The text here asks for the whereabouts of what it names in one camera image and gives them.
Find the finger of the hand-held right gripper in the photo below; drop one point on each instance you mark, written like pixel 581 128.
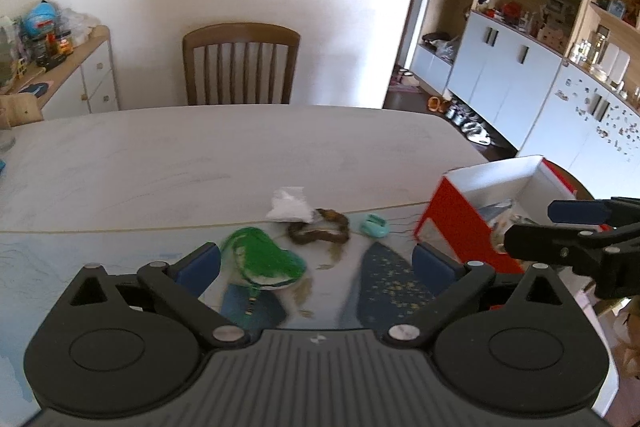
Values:
pixel 575 210
pixel 550 244

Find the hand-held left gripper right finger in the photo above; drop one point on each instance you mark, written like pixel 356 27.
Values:
pixel 432 267

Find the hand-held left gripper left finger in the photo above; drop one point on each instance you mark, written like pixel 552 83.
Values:
pixel 197 267

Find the red cardboard box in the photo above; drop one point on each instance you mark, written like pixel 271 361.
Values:
pixel 450 212

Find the green tassel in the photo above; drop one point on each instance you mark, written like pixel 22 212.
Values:
pixel 260 257

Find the small teal plastic item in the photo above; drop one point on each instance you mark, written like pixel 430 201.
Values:
pixel 374 225

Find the blue printed table mat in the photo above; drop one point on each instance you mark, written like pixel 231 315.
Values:
pixel 100 252

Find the white plastic bag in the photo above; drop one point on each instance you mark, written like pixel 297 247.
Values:
pixel 287 207

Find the row of shoes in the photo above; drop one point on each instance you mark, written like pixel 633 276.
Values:
pixel 465 122

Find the grey plastic bag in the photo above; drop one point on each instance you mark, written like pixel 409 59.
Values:
pixel 442 47

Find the red ornament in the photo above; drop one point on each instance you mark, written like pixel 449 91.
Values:
pixel 510 9

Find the white wooden sideboard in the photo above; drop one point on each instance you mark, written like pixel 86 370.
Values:
pixel 95 77

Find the brown wooden chair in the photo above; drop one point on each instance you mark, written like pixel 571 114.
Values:
pixel 240 34

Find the small light wooden chair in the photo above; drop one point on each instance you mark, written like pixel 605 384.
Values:
pixel 20 109

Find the jar with red label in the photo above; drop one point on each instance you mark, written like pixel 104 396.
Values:
pixel 64 42

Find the dark jar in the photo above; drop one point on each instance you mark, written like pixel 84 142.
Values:
pixel 40 49

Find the clear plastic bags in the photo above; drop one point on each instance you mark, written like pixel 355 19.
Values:
pixel 80 24

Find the blue snack bag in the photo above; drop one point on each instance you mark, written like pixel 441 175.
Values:
pixel 40 19

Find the white wall cabinet unit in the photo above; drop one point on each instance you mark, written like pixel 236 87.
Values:
pixel 505 82

